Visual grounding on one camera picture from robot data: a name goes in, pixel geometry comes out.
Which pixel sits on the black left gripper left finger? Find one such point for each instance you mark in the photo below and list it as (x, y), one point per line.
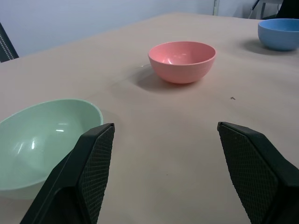
(81, 177)

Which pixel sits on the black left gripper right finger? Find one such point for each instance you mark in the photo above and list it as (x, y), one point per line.
(257, 172)

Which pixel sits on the green plastic bowl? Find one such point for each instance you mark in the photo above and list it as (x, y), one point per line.
(35, 142)

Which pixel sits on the red plastic bowl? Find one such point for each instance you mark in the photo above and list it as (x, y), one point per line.
(181, 61)

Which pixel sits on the blue plastic bowl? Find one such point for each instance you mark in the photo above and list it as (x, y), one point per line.
(279, 33)

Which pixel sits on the grey metal table leg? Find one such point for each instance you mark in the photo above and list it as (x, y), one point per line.
(262, 9)

